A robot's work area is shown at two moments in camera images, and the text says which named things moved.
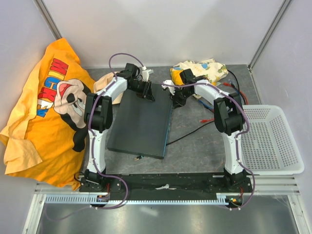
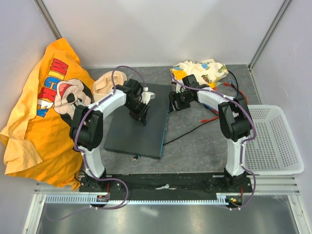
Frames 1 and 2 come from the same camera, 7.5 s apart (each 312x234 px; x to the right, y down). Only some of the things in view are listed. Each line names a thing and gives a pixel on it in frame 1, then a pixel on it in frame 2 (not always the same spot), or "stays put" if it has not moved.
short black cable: (236, 78) stays put
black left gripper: (147, 92) to (143, 118)
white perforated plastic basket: (269, 147) stays put
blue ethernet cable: (212, 108) stays put
